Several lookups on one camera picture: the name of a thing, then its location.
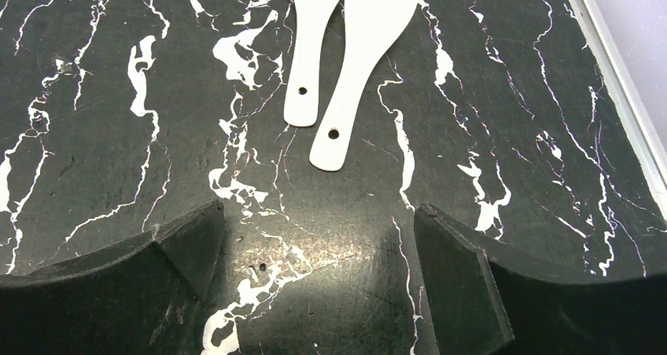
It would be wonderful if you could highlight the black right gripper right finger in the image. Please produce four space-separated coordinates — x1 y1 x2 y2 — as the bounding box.
414 204 666 354

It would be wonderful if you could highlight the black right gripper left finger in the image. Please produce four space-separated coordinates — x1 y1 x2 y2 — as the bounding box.
1 200 226 354

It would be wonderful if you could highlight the white spoon right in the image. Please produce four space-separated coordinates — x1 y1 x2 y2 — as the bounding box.
309 0 419 172

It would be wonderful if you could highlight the white spoon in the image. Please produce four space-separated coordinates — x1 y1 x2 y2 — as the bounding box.
283 0 340 128
309 0 419 172

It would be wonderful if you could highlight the white spoon left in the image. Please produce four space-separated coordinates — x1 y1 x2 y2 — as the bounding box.
283 0 340 128

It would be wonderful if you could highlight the aluminium side rail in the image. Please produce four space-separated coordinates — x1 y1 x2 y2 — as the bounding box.
570 0 666 216

